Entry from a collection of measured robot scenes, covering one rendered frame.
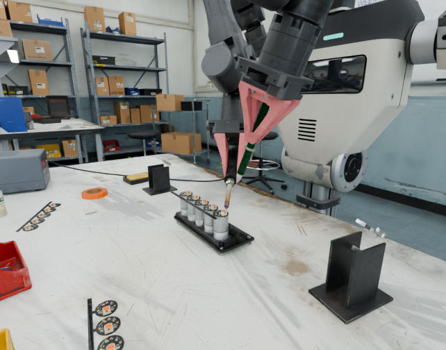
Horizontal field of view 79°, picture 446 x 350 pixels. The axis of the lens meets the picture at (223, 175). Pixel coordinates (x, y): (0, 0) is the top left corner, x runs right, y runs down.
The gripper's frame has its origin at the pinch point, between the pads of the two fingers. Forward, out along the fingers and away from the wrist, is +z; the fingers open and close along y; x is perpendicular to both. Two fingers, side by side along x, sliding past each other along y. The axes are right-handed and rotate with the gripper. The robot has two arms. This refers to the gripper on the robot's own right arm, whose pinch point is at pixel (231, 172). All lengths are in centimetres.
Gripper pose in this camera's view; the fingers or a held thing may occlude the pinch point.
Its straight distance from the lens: 50.3
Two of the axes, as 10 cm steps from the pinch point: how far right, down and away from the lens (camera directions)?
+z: -0.7, 9.7, -2.4
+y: 9.9, 0.4, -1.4
